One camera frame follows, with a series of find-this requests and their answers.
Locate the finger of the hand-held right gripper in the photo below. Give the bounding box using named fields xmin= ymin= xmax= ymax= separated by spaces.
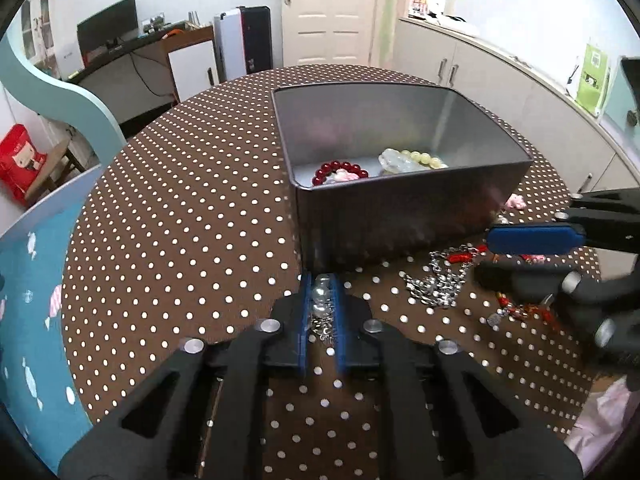
xmin=472 ymin=260 xmax=640 ymax=362
xmin=485 ymin=188 xmax=640 ymax=256

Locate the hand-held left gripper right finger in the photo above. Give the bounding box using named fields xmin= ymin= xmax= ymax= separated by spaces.
xmin=332 ymin=275 xmax=584 ymax=480

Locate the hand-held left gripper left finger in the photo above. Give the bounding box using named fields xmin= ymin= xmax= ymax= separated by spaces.
xmin=57 ymin=275 xmax=321 ymax=480

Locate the clear bead bracelet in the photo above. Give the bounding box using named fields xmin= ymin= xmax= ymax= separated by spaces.
xmin=308 ymin=272 xmax=337 ymax=347

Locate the silver chain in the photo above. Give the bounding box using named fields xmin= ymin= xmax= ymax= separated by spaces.
xmin=399 ymin=244 xmax=477 ymax=309

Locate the grey metal tin box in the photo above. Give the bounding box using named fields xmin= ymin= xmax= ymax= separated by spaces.
xmin=271 ymin=82 xmax=535 ymax=274

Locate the cream beaded bracelet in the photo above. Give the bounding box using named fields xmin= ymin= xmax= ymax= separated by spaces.
xmin=395 ymin=148 xmax=450 ymax=170

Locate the dark red beaded bracelet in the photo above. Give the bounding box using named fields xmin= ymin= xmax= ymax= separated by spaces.
xmin=312 ymin=159 xmax=370 ymax=188

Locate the pale jade pendant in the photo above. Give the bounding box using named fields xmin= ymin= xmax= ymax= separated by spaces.
xmin=378 ymin=148 xmax=427 ymax=177

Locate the brown polka-dot tablecloth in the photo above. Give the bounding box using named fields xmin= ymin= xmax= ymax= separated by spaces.
xmin=62 ymin=63 xmax=609 ymax=480

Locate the pink clothing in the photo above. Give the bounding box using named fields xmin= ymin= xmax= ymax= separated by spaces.
xmin=564 ymin=374 xmax=640 ymax=462

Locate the long white low cabinet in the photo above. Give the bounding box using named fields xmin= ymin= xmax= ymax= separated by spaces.
xmin=397 ymin=14 xmax=640 ymax=202

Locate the tabletop mirror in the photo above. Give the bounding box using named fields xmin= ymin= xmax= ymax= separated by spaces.
xmin=599 ymin=54 xmax=640 ymax=137

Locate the green paper box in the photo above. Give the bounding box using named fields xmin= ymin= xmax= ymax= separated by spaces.
xmin=574 ymin=42 xmax=612 ymax=112

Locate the folded white cloth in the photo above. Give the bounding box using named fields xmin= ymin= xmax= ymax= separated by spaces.
xmin=431 ymin=12 xmax=482 ymax=37

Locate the small white cabinet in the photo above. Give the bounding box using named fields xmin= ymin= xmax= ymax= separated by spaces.
xmin=167 ymin=39 xmax=219 ymax=104

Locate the blue candy-print bed blanket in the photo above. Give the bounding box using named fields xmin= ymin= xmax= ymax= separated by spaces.
xmin=0 ymin=199 xmax=97 ymax=463

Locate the dark wooden desk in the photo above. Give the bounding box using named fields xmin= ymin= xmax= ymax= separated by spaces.
xmin=66 ymin=24 xmax=217 ymax=127

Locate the wooden chair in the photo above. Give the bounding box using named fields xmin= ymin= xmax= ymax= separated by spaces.
xmin=24 ymin=139 xmax=87 ymax=207

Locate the white panel door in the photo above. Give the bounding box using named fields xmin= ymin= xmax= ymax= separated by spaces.
xmin=278 ymin=0 xmax=382 ymax=68

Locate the red cartoon bag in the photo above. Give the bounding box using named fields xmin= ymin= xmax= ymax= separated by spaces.
xmin=0 ymin=123 xmax=49 ymax=207

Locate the white box on desk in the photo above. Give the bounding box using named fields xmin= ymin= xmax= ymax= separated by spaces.
xmin=55 ymin=39 xmax=85 ymax=79

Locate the black computer monitor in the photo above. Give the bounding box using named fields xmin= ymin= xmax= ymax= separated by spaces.
xmin=76 ymin=0 xmax=139 ymax=57

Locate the white glass-door cupboard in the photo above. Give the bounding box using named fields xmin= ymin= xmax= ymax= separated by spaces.
xmin=19 ymin=0 xmax=59 ymax=79

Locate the red cord coin charm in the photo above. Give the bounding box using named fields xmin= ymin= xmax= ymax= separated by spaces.
xmin=486 ymin=289 xmax=559 ymax=332

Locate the red cord gold charm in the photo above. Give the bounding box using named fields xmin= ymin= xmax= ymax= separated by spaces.
xmin=446 ymin=244 xmax=502 ymax=267

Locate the teal bunk bed frame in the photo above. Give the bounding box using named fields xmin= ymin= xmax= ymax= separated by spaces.
xmin=0 ymin=34 xmax=127 ymax=241

